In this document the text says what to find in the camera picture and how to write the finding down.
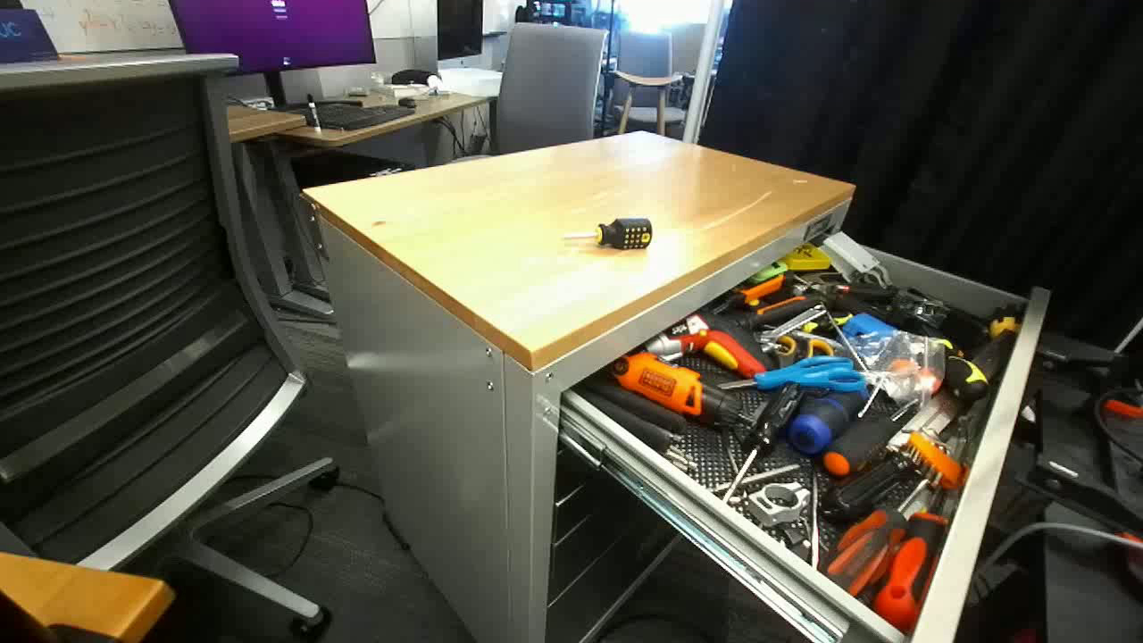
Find stubby black screwdriver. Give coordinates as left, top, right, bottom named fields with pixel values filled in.
left=598, top=213, right=656, bottom=253

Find wide grey cabinet drawer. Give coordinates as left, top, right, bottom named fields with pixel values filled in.
left=558, top=229, right=1054, bottom=643

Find orange black thick screwdriver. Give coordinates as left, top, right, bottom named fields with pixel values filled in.
left=819, top=395, right=925, bottom=483

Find yellow black screwdriver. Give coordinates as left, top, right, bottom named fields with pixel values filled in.
left=943, top=312, right=1026, bottom=403

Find grey tool cabinet wooden top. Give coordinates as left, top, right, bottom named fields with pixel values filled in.
left=300, top=129, right=857, bottom=643

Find orange black power tool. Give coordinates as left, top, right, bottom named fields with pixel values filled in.
left=611, top=348, right=706, bottom=421

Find small orange tool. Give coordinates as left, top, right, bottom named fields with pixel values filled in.
left=736, top=276, right=793, bottom=312

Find grey upholstered office chair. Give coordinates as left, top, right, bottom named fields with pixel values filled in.
left=490, top=19, right=611, bottom=156

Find long wooden office desk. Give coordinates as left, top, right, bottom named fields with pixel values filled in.
left=226, top=89, right=497, bottom=153

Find black keyboard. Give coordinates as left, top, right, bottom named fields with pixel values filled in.
left=311, top=95, right=417, bottom=131

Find dark computer monitor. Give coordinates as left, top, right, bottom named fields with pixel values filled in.
left=433, top=0, right=486, bottom=64

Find clear plastic bag of parts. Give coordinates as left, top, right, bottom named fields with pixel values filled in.
left=837, top=312, right=958, bottom=408

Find monitor with purple screen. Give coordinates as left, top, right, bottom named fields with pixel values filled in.
left=169, top=0, right=377, bottom=103

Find black curtain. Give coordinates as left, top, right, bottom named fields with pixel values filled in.
left=700, top=0, right=1143, bottom=348

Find black mesh office chair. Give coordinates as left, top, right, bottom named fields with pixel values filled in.
left=0, top=50, right=342, bottom=639

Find light wooden table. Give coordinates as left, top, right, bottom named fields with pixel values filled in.
left=0, top=549, right=177, bottom=643

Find wooden frame armchair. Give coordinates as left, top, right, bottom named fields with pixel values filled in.
left=606, top=33, right=706, bottom=138

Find blue black screwdriver handle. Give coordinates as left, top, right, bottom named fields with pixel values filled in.
left=782, top=390, right=863, bottom=459

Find small metal bracket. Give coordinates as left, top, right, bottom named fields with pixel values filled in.
left=742, top=476, right=819, bottom=532

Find orange black handled pliers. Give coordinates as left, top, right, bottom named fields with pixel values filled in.
left=823, top=506, right=907, bottom=595

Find orange handled cutter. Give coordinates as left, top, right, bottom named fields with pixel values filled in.
left=871, top=532, right=937, bottom=635

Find grey cable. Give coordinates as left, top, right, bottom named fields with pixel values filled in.
left=987, top=516, right=1143, bottom=563

